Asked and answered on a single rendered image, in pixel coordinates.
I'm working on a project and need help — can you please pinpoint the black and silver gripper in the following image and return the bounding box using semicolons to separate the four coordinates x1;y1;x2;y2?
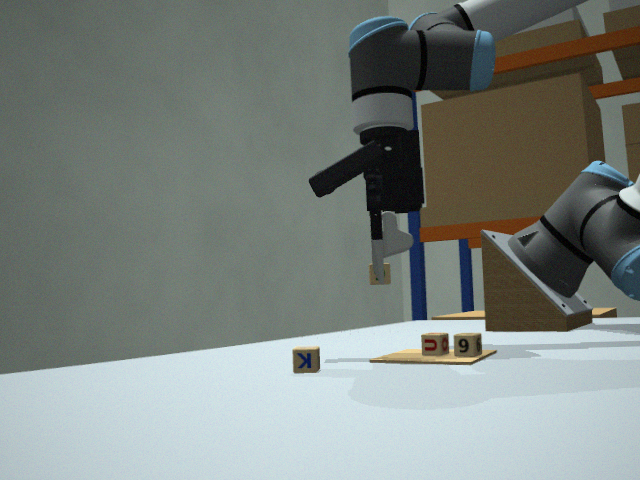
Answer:
360;126;424;284

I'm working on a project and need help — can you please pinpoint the tan square mat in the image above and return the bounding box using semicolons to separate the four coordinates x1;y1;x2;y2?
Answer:
369;349;497;365

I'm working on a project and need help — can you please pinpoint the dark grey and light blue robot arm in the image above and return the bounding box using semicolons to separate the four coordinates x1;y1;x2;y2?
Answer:
309;0;640;301

